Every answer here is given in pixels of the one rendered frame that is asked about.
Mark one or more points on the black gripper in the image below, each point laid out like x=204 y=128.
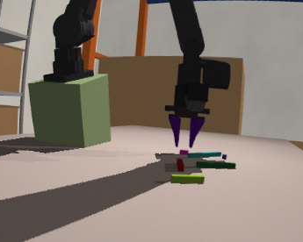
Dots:
x=175 y=121

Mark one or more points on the turquoise rod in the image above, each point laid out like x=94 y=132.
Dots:
x=201 y=155

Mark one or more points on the lime green rod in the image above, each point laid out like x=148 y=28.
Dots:
x=187 y=178

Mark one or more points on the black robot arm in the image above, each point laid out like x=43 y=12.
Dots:
x=75 y=26

